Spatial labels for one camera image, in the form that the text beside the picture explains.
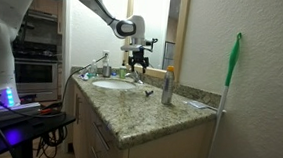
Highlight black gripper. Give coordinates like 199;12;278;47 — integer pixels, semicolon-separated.
127;49;150;74

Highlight white oval sink basin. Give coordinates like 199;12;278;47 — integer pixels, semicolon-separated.
91;78;137;92

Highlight chrome faucet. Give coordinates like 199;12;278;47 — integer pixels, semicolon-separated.
124;69;145;85

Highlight stainless steel cup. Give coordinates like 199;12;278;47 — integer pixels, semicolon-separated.
101;65;112;79

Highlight silver spray can orange cap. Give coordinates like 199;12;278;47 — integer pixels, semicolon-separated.
161;65;176;106

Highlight purple white toothpaste tube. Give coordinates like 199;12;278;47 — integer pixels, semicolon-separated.
79;72;91;81

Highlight clear plastic packet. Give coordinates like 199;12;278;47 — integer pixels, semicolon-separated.
183;99;212;111

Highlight beige vanity cabinet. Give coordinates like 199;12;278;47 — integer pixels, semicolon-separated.
67;82;219;158

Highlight stainless steel oven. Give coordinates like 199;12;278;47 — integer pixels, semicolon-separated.
9;8;67;104

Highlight black table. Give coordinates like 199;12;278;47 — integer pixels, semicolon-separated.
0;107;77;158

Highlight white controller box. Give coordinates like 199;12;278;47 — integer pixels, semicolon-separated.
0;86;43;121

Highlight white wall outlet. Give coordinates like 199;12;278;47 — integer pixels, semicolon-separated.
102;49;111;60

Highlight wood framed wall mirror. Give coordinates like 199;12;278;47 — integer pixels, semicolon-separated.
122;0;192;81

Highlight black power cable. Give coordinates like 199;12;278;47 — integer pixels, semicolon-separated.
61;52;108;104

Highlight metal cabinet door handle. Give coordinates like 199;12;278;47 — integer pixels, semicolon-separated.
73;93;83;125

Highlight metal drawer handle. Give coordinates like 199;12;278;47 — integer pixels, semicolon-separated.
89;146;105;158
90;121;112;152

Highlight green mop with white handle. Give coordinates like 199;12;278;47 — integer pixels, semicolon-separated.
204;30;244;158

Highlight wooden kitchen wall cabinet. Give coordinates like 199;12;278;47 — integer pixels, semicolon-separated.
28;0;67;36

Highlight black tangled cables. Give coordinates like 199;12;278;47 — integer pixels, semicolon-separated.
34;124;69;158

